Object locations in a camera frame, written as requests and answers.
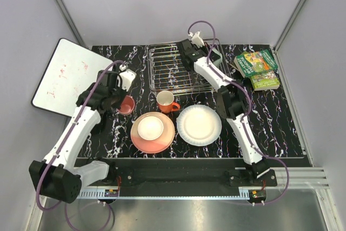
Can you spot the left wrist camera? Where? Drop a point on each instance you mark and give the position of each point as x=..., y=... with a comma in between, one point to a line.
x=127, y=77

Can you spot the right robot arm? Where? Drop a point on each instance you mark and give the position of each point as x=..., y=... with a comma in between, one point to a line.
x=232, y=104

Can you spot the white dry-erase board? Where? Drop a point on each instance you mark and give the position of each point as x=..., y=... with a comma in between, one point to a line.
x=70, y=71

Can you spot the pink plate with twig motif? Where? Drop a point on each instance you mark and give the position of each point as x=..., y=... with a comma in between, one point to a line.
x=158, y=145

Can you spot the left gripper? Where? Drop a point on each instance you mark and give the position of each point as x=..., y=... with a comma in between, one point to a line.
x=119, y=86

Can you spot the upper green book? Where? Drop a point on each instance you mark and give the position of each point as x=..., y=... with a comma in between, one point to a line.
x=255, y=63

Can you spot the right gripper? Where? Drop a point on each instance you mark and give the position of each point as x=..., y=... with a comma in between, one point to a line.
x=197, y=48

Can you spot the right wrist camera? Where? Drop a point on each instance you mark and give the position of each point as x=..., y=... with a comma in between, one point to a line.
x=196, y=39

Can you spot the lower green book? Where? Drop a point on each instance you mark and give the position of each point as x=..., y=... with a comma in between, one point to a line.
x=265, y=81

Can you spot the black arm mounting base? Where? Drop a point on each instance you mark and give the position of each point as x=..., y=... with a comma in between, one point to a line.
x=186, y=178

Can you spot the orange mug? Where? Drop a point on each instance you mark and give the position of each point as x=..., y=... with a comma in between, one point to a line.
x=166, y=102

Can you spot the pale green bowl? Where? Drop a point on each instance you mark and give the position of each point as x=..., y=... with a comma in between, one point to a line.
x=216, y=57

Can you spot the chrome wire dish rack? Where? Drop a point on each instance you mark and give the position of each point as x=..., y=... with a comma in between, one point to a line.
x=167, y=72

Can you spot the white scalloped plate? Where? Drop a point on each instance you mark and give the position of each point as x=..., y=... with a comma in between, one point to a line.
x=199, y=125

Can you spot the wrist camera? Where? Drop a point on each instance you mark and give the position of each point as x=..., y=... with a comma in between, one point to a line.
x=196, y=39
x=127, y=77

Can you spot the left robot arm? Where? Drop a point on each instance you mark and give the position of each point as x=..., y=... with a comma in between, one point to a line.
x=56, y=176

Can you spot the white and orange bowl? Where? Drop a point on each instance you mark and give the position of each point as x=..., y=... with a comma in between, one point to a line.
x=150, y=128

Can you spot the pink plastic cup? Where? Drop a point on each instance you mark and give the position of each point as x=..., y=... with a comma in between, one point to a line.
x=127, y=106

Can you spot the green book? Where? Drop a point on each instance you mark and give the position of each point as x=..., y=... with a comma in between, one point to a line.
x=265, y=81
x=255, y=63

